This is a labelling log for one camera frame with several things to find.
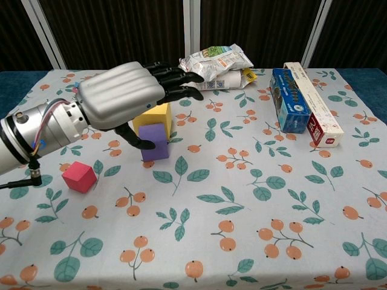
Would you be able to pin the crumpled silver snack bag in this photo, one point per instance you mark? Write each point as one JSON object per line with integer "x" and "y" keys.
{"x": 214, "y": 62}

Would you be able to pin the small red foam cube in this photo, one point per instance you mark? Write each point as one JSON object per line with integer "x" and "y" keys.
{"x": 79, "y": 177}

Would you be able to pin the long white cardboard box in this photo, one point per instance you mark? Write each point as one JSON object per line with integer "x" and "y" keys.
{"x": 320, "y": 114}

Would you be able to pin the floral tablecloth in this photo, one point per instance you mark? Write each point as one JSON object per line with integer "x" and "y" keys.
{"x": 226, "y": 196}

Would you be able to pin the purple foam cube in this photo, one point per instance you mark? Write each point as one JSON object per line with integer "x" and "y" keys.
{"x": 158, "y": 142}

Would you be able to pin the dark folding screen panel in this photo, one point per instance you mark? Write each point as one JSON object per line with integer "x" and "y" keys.
{"x": 121, "y": 30}
{"x": 257, "y": 30}
{"x": 353, "y": 33}
{"x": 21, "y": 36}

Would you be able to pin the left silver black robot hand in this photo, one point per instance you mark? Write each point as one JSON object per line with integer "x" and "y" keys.
{"x": 121, "y": 93}

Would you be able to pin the white yellow snack packet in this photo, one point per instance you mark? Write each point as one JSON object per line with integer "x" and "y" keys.
{"x": 223, "y": 83}

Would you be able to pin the blue cardboard box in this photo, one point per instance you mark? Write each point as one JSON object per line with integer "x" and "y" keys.
{"x": 290, "y": 99}

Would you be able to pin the large yellow foam cube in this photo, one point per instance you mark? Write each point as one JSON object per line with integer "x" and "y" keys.
{"x": 157, "y": 116}

